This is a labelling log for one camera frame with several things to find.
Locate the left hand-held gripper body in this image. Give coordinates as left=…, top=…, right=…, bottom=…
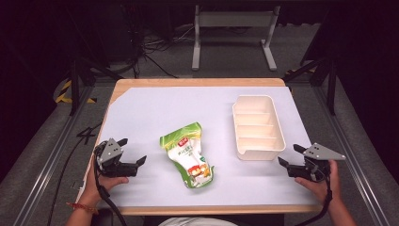
left=93, top=137, right=139, bottom=178

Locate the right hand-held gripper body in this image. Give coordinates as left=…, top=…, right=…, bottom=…
left=286, top=142, right=347, bottom=184

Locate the person's left hand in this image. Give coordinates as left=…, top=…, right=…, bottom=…
left=79, top=167, right=130, bottom=207

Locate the person's right hand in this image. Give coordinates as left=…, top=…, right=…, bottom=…
left=295, top=159, right=343, bottom=205

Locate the white plastic divided basket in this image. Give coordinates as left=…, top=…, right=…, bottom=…
left=231, top=94, right=287, bottom=162

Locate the green and white pouch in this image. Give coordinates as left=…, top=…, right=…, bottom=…
left=159, top=121, right=215, bottom=189

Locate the white table mat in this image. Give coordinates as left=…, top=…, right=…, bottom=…
left=96, top=86, right=318, bottom=208

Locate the black metal stand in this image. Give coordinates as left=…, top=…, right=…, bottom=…
left=282, top=56, right=339, bottom=117
left=69, top=56, right=124, bottom=117

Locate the yellow and black hazard tape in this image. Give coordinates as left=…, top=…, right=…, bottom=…
left=55, top=79, right=97, bottom=105

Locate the person's light clothing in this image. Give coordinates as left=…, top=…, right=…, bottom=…
left=157, top=217, right=240, bottom=226

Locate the aluminium floor rail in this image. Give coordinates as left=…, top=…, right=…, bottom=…
left=12, top=84, right=95, bottom=226
left=313, top=84, right=391, bottom=226

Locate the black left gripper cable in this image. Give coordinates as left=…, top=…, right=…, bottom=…
left=93, top=150, right=129, bottom=226

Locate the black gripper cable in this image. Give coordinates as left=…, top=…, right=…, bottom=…
left=294, top=173, right=334, bottom=226
left=93, top=150, right=129, bottom=226

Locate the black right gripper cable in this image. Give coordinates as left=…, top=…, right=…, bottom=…
left=294, top=173, right=334, bottom=226

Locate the thin black floor cable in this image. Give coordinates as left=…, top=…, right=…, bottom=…
left=46, top=137, right=95, bottom=226

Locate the red bracelet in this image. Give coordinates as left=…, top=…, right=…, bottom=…
left=66, top=202, right=99, bottom=216

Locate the bundle of black floor cables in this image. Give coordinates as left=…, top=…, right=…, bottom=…
left=120, top=6, right=196, bottom=79

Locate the white metal table frame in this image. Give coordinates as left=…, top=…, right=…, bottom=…
left=191, top=4, right=281, bottom=72

